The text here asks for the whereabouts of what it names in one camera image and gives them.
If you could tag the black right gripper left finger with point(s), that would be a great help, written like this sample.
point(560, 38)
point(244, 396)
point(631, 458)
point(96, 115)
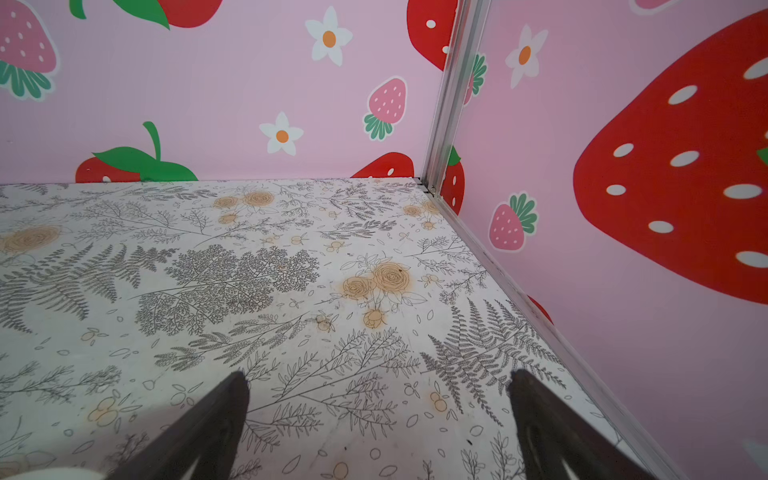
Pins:
point(202, 444)

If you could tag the aluminium corner post right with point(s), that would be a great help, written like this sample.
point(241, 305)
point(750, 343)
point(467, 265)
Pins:
point(464, 43)

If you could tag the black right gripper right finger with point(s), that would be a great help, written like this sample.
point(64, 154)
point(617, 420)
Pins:
point(557, 443)

